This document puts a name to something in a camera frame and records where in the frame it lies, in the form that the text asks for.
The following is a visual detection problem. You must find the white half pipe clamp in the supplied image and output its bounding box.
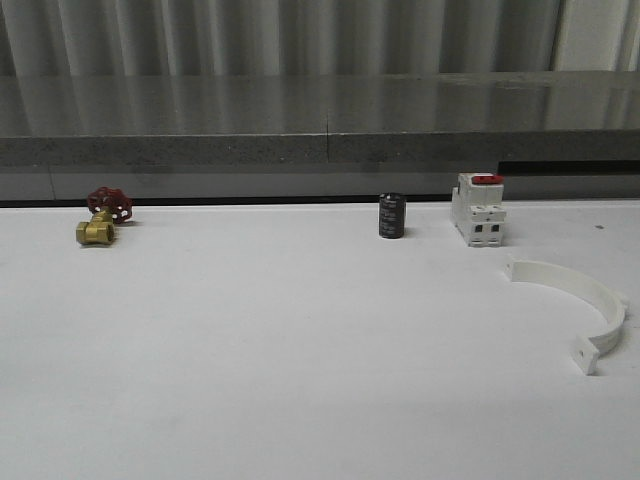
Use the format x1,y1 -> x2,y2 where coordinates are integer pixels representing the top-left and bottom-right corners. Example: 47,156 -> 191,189
505,257 -> 628,376

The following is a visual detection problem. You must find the black cylindrical capacitor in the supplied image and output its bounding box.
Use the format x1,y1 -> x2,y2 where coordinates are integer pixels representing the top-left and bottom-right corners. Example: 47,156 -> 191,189
378,192 -> 406,239

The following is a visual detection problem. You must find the brass valve with red handwheel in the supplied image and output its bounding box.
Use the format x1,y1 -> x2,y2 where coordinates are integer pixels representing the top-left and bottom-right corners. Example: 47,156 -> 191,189
75,187 -> 133,245

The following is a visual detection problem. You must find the grey stone counter ledge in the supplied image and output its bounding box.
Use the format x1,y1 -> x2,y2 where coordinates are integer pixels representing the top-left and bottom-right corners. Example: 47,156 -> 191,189
1,72 -> 639,204

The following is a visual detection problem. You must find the white circuit breaker red switch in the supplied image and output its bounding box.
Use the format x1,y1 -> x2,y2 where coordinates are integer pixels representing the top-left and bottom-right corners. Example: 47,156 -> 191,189
451,173 -> 506,247

